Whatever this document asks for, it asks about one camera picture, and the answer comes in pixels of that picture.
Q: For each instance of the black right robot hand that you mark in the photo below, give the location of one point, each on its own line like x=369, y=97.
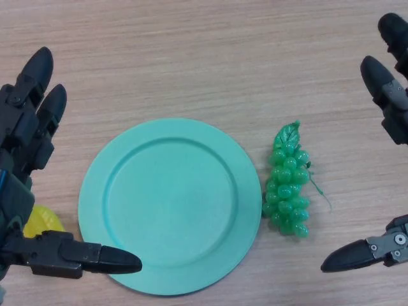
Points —
x=392, y=105

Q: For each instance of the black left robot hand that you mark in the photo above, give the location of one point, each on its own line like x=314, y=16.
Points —
x=19, y=127

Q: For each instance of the green grapes bunch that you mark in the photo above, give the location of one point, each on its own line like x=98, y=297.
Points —
x=287, y=191

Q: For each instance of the round green plate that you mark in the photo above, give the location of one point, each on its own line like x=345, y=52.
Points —
x=172, y=204

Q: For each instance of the yellow starfruit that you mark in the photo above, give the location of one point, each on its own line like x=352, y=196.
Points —
x=43, y=220

